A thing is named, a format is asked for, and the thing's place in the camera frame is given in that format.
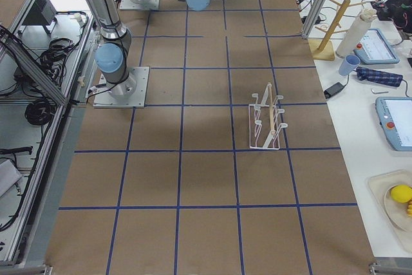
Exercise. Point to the black power adapter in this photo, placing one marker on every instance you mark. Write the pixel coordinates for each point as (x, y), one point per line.
(333, 90)

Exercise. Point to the blue teach pendant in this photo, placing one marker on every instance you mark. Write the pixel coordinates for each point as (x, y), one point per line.
(394, 115)
(375, 49)

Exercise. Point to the wooden mug tree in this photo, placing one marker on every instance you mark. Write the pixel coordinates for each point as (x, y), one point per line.
(323, 49)

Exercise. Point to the cream plate tray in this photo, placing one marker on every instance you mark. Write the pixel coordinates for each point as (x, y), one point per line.
(395, 212)

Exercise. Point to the white thermos bottle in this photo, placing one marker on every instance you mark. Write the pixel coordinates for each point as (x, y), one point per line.
(356, 32)

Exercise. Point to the plaid blue cloth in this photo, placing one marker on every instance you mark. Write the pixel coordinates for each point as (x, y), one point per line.
(379, 77)

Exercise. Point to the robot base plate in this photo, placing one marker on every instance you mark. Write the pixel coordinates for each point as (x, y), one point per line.
(129, 94)

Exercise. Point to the white wire cup rack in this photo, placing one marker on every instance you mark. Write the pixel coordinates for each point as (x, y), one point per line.
(264, 119)

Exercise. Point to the blue cup on desk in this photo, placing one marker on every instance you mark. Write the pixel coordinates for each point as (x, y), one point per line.
(349, 63)

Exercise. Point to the yellow lemon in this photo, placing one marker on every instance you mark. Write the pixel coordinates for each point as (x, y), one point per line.
(401, 193)

